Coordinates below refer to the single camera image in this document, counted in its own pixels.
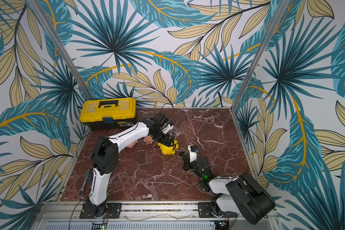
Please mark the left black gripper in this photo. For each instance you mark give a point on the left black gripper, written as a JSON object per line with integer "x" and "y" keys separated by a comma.
{"x": 165, "y": 141}

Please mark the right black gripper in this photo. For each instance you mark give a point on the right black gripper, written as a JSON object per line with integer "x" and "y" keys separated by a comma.
{"x": 189, "y": 162}

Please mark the pink piggy bank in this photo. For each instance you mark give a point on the pink piggy bank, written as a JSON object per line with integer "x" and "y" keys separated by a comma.
{"x": 149, "y": 140}
{"x": 131, "y": 145}

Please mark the yellow piggy bank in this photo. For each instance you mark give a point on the yellow piggy bank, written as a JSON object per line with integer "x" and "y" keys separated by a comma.
{"x": 169, "y": 150}

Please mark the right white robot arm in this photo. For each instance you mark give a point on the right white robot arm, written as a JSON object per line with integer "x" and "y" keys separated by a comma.
{"x": 239, "y": 195}

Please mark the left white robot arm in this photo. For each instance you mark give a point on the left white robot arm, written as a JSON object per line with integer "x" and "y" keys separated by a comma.
{"x": 106, "y": 151}

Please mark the yellow black toolbox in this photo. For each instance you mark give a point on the yellow black toolbox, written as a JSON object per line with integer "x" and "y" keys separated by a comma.
{"x": 109, "y": 113}

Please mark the silver ratchet wrench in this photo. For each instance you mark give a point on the silver ratchet wrench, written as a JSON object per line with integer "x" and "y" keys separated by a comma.
{"x": 81, "y": 191}

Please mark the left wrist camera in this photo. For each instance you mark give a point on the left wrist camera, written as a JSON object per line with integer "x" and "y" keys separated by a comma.
{"x": 167, "y": 127}

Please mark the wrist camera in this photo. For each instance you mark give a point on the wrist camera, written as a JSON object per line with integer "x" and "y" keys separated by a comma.
{"x": 167, "y": 127}
{"x": 193, "y": 153}

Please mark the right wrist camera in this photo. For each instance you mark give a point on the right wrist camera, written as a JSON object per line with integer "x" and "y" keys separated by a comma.
{"x": 193, "y": 153}

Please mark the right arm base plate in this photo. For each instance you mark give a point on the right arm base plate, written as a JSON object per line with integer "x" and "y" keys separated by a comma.
{"x": 206, "y": 209}

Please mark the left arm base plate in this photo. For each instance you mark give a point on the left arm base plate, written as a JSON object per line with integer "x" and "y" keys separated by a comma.
{"x": 109, "y": 211}

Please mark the aluminium front rail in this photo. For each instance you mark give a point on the aluminium front rail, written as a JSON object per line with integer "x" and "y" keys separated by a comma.
{"x": 130, "y": 211}

